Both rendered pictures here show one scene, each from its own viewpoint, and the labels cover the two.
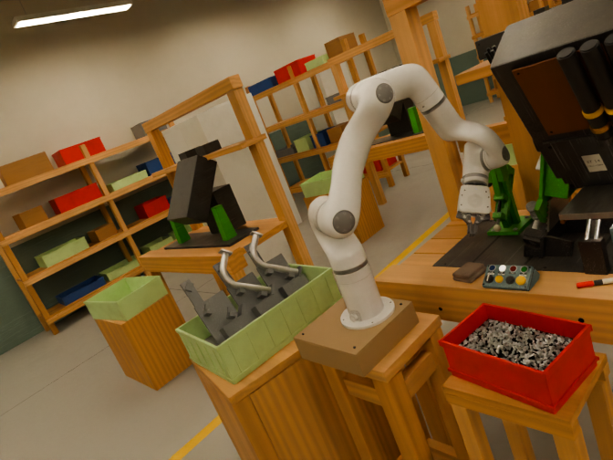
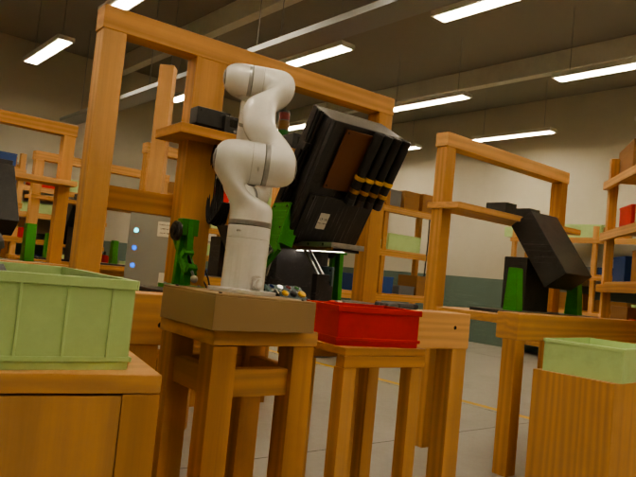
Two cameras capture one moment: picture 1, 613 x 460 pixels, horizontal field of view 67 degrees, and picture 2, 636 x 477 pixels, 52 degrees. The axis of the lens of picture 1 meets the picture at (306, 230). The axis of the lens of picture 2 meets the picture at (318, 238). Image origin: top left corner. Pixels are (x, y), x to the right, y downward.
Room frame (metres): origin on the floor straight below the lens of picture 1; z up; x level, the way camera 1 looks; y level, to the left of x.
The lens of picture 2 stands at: (1.25, 1.71, 1.01)
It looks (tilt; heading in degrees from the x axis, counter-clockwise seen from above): 3 degrees up; 270
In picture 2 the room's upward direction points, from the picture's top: 6 degrees clockwise
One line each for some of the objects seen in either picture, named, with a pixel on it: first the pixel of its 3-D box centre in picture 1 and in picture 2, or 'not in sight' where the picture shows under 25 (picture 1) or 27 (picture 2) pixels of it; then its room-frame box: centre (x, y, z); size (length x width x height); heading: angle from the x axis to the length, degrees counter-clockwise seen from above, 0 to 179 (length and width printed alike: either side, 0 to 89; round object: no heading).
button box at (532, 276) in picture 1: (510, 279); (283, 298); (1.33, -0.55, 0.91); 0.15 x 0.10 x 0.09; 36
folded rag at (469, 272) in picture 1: (470, 271); not in sight; (1.48, -0.48, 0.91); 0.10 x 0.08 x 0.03; 116
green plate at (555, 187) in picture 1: (558, 172); (281, 228); (1.38, -0.81, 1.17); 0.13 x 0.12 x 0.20; 36
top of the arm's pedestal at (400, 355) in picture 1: (377, 339); (238, 330); (1.43, -0.09, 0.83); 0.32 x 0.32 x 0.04; 37
